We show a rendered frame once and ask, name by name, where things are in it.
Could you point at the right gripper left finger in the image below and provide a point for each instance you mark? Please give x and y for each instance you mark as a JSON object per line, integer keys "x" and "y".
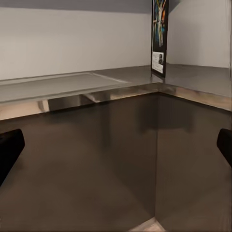
{"x": 11, "y": 145}

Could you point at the drop in sink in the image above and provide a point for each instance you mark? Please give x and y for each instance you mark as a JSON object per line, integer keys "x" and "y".
{"x": 16, "y": 89}

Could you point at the poster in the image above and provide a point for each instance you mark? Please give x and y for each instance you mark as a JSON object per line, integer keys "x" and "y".
{"x": 159, "y": 32}

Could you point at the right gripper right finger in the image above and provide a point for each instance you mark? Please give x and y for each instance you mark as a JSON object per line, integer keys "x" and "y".
{"x": 224, "y": 143}

